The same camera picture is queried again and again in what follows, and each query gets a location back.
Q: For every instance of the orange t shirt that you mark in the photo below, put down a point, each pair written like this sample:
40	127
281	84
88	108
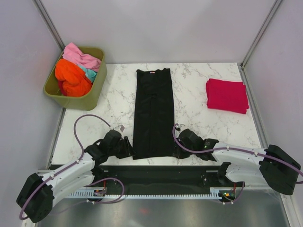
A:
73	78

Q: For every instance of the left aluminium frame post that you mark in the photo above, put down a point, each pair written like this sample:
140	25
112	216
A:
49	23

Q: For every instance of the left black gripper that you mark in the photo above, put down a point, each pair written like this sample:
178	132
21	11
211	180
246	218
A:
128	151

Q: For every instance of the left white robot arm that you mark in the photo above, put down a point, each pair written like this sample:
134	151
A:
40	193

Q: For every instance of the white slotted cable duct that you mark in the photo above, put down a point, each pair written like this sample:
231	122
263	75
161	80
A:
214	194

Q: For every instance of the folded red t shirt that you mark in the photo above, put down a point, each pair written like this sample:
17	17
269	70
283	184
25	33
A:
227	96

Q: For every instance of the teal t shirt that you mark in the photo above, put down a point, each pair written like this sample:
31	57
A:
90	74

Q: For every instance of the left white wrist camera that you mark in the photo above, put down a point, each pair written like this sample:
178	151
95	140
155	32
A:
120	128

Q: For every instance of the aluminium frame post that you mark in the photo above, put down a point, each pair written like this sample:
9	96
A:
49	23
268	19

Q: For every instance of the pink t shirt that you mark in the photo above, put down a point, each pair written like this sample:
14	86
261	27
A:
73	54

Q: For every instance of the olive green plastic bin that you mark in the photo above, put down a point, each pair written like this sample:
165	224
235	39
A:
88	101

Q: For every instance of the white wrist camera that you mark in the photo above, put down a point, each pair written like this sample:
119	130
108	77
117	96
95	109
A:
120	128
179	127

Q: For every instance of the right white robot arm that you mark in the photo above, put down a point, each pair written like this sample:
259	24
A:
255	167

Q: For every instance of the black t shirt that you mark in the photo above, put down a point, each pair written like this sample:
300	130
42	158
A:
153	115

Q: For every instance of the right aluminium frame post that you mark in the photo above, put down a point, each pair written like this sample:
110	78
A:
268	19

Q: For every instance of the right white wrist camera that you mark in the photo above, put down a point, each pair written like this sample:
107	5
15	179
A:
179	127

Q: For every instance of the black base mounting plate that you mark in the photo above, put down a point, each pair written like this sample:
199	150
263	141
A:
163	179

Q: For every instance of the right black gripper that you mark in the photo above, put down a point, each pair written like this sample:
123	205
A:
178	154

